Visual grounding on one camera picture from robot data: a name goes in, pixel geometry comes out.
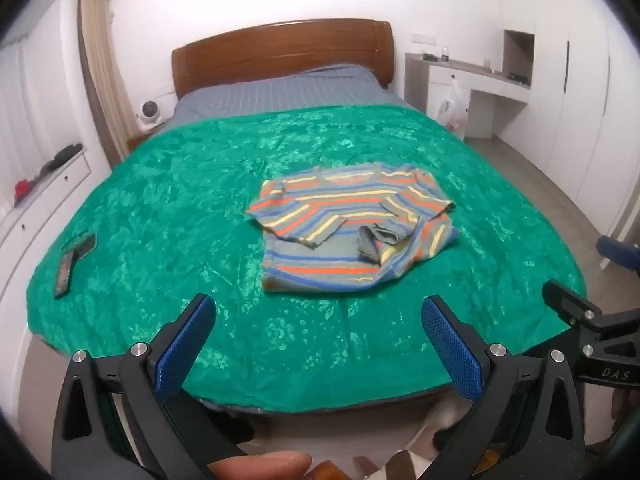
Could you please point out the dark small bottle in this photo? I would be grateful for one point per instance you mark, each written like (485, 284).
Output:
(444, 55)

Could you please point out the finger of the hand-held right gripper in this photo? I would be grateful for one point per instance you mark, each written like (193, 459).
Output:
(620, 252)
(575, 310)

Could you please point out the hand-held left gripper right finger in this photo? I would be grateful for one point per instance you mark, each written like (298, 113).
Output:
(452, 351)

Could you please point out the green floral blanket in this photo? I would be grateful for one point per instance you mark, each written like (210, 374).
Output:
(210, 210)

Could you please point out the white drawer cabinet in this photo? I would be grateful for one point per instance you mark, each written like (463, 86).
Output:
(45, 195)

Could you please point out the white wardrobe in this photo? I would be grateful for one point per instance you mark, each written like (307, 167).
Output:
(575, 85)

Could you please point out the white plastic bag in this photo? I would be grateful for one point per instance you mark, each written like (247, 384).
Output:
(454, 107)

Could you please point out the white built-in desk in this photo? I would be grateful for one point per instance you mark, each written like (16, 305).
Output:
(465, 90)

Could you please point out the black phone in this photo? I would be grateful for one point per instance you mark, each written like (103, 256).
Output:
(82, 245)

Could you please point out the striped knit sweater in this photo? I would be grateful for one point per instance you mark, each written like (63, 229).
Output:
(345, 225)

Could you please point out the wooden bed headboard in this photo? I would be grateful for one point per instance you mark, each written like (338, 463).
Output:
(280, 50)

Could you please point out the red cloth item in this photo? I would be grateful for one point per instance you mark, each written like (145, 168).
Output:
(22, 189)

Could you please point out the white wall socket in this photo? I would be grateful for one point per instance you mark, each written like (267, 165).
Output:
(423, 38)

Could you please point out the beige curtain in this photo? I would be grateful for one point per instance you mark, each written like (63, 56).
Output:
(100, 70)

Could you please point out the wooden nightstand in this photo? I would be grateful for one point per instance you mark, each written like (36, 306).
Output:
(140, 141)

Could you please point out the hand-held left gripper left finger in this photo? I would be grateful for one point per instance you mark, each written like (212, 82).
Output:
(184, 351)

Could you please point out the white desk fan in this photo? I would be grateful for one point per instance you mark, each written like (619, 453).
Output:
(149, 112)

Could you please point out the grey bed sheet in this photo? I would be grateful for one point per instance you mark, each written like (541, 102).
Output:
(280, 90)

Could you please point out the black cloth item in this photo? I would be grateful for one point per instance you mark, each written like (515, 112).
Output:
(62, 156)

